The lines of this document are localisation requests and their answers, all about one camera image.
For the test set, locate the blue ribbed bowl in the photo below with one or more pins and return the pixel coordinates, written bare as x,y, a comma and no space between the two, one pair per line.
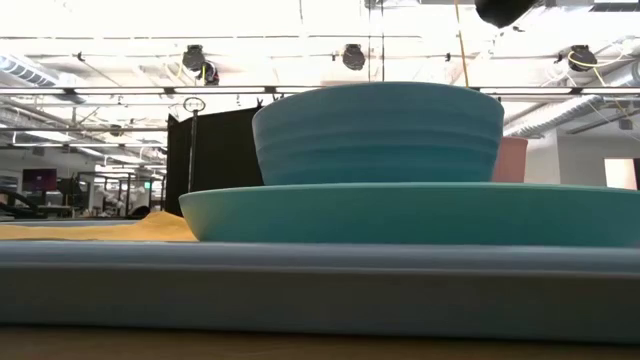
380,135

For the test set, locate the teal round plate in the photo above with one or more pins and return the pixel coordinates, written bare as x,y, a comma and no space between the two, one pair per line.
410,215

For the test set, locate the light blue plastic tray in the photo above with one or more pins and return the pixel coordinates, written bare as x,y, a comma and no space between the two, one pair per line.
320,300

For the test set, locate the pink ribbed cup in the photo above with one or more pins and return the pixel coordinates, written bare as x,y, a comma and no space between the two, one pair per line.
512,160

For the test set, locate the yellow cloth napkin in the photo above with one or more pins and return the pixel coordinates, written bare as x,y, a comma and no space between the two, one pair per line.
100,232

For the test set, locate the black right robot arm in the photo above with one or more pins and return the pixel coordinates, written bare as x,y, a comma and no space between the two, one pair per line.
502,12

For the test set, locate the black partition panel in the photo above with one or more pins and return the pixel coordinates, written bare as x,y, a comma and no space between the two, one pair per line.
225,160

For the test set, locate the dark red monitor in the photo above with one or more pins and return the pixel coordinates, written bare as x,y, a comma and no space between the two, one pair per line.
39,180

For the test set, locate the black workstation frame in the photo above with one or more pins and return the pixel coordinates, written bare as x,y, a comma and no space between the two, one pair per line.
120,192

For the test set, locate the aluminium frame bar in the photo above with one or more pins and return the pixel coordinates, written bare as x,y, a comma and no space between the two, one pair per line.
550,91

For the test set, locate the silver spiral air duct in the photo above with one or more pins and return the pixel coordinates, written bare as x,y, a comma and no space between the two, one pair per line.
30,72
560,115

